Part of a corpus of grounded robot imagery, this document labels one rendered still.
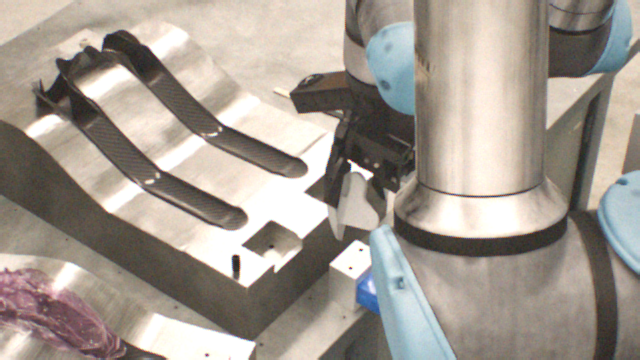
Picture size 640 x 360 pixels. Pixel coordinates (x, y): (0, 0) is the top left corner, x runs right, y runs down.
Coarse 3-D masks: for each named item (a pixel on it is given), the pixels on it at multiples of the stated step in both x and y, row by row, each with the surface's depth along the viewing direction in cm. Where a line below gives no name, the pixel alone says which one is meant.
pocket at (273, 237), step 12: (264, 228) 139; (276, 228) 139; (252, 240) 138; (264, 240) 140; (276, 240) 140; (288, 240) 139; (300, 240) 137; (264, 252) 139; (276, 252) 139; (288, 252) 139; (276, 264) 136
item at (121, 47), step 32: (128, 32) 155; (64, 64) 149; (128, 64) 152; (160, 64) 154; (64, 96) 157; (160, 96) 152; (192, 96) 153; (96, 128) 146; (192, 128) 151; (224, 128) 152; (128, 160) 146; (256, 160) 148; (288, 160) 147; (160, 192) 144; (192, 192) 143; (224, 224) 139
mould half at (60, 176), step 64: (192, 64) 156; (0, 128) 146; (64, 128) 144; (128, 128) 148; (256, 128) 152; (320, 128) 151; (0, 192) 154; (64, 192) 145; (128, 192) 143; (256, 192) 142; (128, 256) 143; (192, 256) 135; (256, 256) 135; (320, 256) 142; (256, 320) 136
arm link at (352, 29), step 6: (348, 0) 114; (354, 0) 110; (348, 6) 114; (354, 6) 110; (348, 12) 115; (354, 12) 111; (348, 18) 115; (354, 18) 114; (348, 24) 115; (354, 24) 114; (348, 30) 116; (354, 30) 115; (348, 36) 116; (354, 36) 115; (360, 36) 114; (360, 42) 115
